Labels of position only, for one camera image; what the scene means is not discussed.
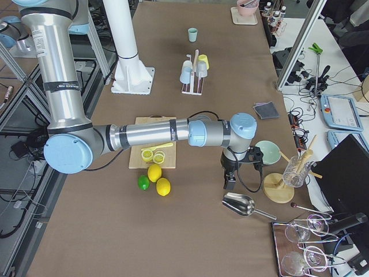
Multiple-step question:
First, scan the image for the green ceramic bowl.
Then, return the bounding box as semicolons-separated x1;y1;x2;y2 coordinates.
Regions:
255;140;281;165

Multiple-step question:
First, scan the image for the wooden cutting board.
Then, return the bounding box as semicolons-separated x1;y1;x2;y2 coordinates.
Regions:
129;117;176;169

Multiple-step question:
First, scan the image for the lemon slice left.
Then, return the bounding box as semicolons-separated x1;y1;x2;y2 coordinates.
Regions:
141;149;154;163

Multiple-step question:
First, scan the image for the yellow lemon near lime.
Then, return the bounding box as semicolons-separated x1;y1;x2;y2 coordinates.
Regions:
148;164;162;183

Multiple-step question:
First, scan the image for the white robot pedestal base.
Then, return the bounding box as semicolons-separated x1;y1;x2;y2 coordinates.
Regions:
103;0;155;95

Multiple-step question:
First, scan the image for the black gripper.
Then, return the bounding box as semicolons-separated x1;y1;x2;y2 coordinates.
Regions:
220;148;239;190

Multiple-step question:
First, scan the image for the wooden mug tree stand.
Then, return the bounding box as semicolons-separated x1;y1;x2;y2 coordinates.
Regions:
263;135;322;204

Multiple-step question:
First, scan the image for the yellow plastic knife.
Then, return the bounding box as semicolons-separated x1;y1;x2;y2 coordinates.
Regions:
141;142;174;151

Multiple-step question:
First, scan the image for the lemon slice right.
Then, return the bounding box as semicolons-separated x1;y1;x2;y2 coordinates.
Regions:
153;151;165;164

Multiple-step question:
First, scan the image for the green grabber tool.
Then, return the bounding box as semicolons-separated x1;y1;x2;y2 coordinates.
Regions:
308;43;323;96

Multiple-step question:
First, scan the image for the grey plastic cup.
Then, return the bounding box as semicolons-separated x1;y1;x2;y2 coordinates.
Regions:
195;61;208;78

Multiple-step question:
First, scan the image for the green plastic cup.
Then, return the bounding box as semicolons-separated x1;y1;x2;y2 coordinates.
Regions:
187;28;198;43

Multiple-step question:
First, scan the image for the light blue plastic cup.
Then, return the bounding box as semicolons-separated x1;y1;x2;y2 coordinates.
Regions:
179;66;192;85

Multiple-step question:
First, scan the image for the aluminium frame post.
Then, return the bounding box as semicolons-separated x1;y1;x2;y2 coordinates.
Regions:
276;0;327;92

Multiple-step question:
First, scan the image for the green lime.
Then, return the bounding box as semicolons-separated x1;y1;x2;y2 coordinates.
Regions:
138;175;150;190

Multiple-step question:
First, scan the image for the yellow lemon front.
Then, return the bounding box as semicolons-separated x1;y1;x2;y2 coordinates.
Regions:
156;178;171;196

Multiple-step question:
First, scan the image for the blue teach pendant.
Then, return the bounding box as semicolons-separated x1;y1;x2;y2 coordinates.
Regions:
320;95;364;132
327;130;367;149

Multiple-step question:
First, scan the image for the pink bowl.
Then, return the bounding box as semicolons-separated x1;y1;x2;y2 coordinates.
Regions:
236;0;259;16

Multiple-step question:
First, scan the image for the lemon slice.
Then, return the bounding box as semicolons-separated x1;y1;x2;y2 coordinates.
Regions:
141;149;154;163
153;151;165;164

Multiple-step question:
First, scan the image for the bottle rack with bottles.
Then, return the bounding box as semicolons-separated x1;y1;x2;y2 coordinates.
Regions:
259;1;287;47

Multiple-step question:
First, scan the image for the black monitor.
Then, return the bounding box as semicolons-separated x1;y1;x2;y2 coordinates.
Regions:
312;134;368;215

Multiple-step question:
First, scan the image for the beige tray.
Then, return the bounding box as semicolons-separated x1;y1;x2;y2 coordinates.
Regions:
231;7;258;25

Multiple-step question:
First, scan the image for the grey folded cloth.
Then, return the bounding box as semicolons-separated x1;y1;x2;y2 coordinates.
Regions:
253;102;280;120

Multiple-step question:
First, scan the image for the clear glass mug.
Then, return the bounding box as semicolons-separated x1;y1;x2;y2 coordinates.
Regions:
283;156;312;188

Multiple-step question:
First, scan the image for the yellow plastic cup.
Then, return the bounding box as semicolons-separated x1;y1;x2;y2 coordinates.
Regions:
198;54;210;70

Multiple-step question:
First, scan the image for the metal scoop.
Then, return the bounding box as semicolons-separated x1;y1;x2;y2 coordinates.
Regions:
222;192;277;221

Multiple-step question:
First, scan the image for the white plastic cup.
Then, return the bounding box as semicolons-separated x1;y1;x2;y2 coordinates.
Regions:
182;59;193;69

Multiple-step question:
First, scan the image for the wine glass rack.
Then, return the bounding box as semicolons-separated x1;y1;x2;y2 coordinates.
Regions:
272;212;346;276

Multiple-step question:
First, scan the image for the black power strip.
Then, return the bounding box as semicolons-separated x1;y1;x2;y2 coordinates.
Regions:
288;113;308;152

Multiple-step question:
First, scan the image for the white wire cup holder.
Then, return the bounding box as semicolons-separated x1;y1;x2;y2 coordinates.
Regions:
181;49;206;96

